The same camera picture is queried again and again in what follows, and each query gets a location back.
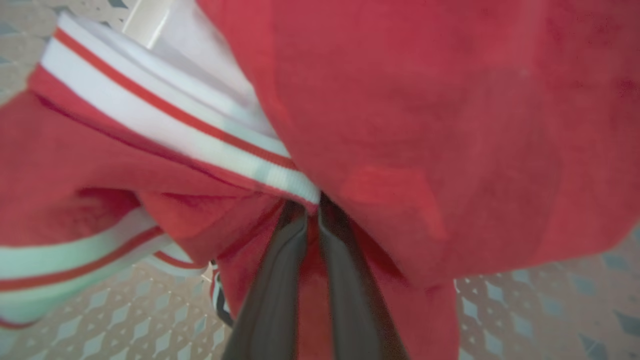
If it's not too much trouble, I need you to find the red garment with white stripes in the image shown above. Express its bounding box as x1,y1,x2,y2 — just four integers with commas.
0,0,640,360

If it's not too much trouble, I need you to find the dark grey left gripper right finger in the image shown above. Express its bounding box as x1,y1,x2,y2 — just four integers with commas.
318,194,410,360

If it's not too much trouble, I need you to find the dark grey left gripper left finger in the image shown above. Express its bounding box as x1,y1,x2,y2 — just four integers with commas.
222,201,309,360

